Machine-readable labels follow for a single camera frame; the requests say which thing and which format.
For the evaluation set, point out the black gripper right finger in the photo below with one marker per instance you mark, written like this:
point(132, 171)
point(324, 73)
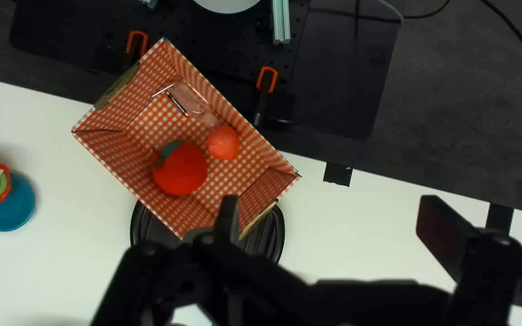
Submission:
point(489, 272)

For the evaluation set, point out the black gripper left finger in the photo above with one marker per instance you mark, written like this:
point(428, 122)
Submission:
point(170, 272)

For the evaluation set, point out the black baking tray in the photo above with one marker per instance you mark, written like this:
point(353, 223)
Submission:
point(148, 227)

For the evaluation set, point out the black table clamp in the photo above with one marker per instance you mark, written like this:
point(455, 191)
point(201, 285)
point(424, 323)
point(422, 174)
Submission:
point(337, 173)
point(500, 216)

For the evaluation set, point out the red toy tomato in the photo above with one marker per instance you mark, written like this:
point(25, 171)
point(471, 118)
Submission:
point(179, 169)

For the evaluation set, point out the orange toy fruit ball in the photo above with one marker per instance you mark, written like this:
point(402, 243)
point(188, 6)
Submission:
point(223, 144)

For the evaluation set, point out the orange checkered cardboard box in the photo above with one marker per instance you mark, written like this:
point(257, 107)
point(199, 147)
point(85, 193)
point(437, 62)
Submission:
point(134, 129)

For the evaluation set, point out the small teal plate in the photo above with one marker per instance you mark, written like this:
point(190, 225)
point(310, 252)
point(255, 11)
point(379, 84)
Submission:
point(13, 211)

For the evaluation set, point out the clear plastic bottle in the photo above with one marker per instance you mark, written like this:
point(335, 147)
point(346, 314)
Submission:
point(192, 104)

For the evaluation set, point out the pale green bar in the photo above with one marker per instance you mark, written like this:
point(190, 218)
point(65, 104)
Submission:
point(281, 21)

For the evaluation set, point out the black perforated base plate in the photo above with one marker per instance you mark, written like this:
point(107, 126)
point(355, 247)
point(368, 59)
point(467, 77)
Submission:
point(339, 73)

